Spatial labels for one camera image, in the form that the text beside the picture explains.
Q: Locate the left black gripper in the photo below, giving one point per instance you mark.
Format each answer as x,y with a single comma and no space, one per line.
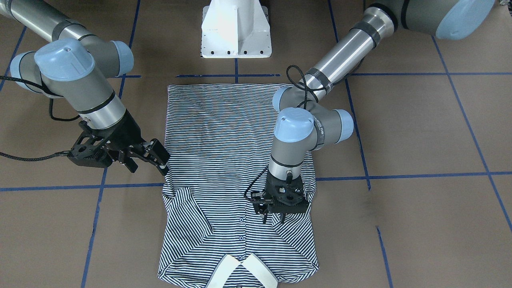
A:
260,198

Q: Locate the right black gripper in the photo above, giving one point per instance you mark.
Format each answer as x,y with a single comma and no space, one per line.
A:
124,134

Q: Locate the striped polo shirt white collar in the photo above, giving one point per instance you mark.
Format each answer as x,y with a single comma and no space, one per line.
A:
219,139

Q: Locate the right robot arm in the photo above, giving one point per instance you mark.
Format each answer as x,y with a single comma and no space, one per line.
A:
75,65

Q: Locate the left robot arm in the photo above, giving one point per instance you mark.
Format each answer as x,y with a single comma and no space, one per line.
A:
304,125

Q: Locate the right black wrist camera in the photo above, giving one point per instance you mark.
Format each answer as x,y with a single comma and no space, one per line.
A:
89,150

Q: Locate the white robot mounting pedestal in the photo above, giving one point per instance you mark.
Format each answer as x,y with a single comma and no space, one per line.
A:
235,29

